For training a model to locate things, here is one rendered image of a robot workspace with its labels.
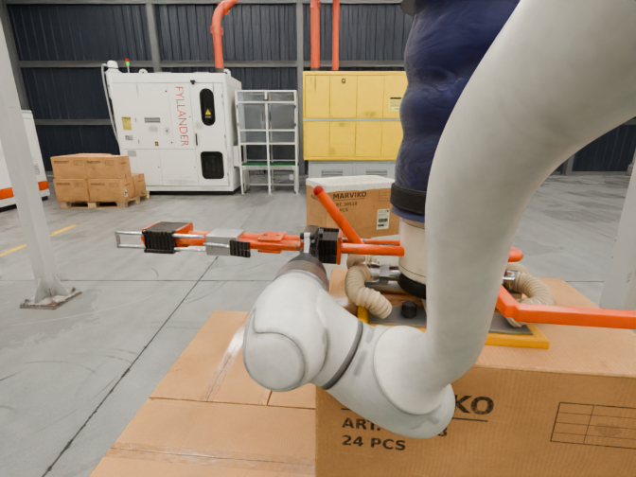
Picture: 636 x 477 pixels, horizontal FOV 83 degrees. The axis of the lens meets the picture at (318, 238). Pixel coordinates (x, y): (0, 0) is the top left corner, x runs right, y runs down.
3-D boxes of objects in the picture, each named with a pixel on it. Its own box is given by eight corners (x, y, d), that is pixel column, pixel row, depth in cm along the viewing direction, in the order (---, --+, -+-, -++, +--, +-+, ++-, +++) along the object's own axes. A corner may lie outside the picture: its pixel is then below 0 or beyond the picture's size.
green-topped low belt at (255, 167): (299, 189, 846) (299, 162, 827) (298, 193, 796) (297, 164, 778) (246, 189, 847) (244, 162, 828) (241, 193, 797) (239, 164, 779)
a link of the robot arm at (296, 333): (249, 309, 54) (322, 353, 55) (209, 378, 40) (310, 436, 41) (285, 253, 51) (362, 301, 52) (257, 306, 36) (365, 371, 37)
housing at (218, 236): (246, 247, 84) (245, 229, 83) (237, 257, 77) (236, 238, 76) (217, 246, 85) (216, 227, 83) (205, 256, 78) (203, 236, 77)
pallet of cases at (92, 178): (150, 198, 747) (144, 152, 720) (125, 208, 649) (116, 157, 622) (92, 198, 747) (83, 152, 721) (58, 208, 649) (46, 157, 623)
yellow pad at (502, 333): (524, 322, 73) (529, 300, 72) (549, 351, 64) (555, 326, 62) (356, 310, 77) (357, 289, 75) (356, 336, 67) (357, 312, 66)
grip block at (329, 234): (342, 251, 83) (343, 226, 81) (340, 266, 74) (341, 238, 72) (306, 249, 84) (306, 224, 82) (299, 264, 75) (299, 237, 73)
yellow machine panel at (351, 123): (396, 186, 882) (402, 77, 809) (404, 193, 795) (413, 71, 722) (305, 186, 883) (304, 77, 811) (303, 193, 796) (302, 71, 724)
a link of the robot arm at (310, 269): (268, 326, 55) (275, 307, 61) (327, 328, 54) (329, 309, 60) (265, 270, 52) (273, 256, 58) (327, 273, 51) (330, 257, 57)
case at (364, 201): (326, 243, 252) (326, 185, 241) (306, 229, 288) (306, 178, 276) (398, 234, 273) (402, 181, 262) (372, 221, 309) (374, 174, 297)
